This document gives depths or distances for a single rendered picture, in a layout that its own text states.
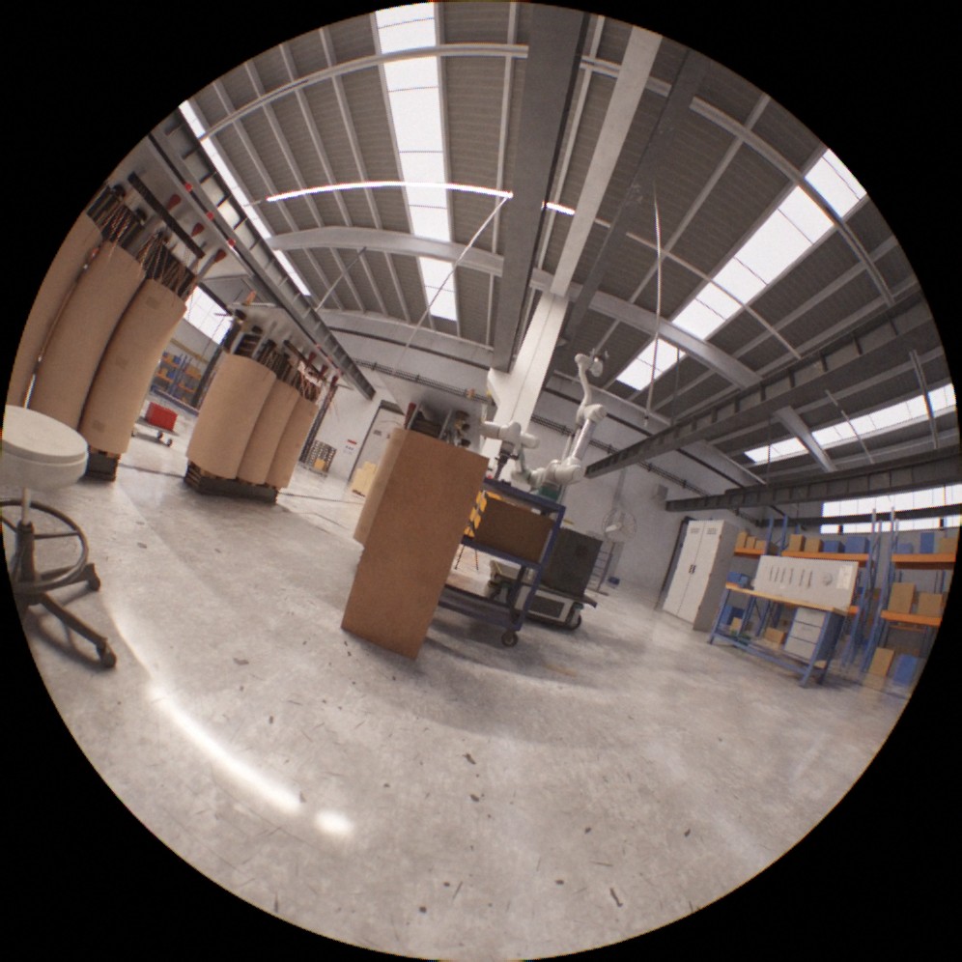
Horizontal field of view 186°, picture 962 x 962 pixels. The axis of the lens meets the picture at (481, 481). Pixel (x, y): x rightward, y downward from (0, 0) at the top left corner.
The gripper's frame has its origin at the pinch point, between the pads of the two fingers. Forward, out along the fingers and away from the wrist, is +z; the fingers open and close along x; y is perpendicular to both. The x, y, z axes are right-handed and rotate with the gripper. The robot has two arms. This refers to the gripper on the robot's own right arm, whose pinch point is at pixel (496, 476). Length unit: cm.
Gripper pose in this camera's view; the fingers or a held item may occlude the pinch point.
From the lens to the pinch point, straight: 186.6
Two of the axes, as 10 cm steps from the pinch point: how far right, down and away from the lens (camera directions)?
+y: -9.3, -3.5, -0.5
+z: -3.4, 9.3, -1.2
